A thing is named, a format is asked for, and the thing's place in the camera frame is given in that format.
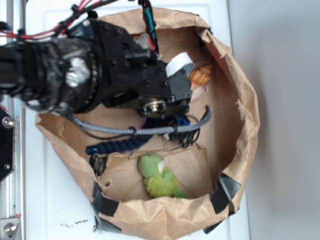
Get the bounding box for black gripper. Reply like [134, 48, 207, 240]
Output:
[100, 21, 191, 119]

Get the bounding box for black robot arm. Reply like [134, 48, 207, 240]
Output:
[0, 19, 192, 119]

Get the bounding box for crumpled white paper ball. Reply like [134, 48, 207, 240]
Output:
[133, 33, 152, 49]

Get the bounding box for orange conch seashell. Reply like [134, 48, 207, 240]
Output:
[188, 64, 212, 102]

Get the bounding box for brown paper bag bin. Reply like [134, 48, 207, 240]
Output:
[36, 7, 260, 240]

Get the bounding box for green plush toy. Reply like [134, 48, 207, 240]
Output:
[138, 152, 188, 199]

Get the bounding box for black mounting plate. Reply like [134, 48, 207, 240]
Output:
[0, 104, 15, 183]

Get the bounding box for grey braided cable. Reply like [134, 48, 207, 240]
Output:
[71, 105, 213, 138]

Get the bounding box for red and black wires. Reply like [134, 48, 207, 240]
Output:
[0, 0, 161, 55]

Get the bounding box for aluminium frame rail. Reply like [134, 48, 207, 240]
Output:
[0, 0, 26, 240]

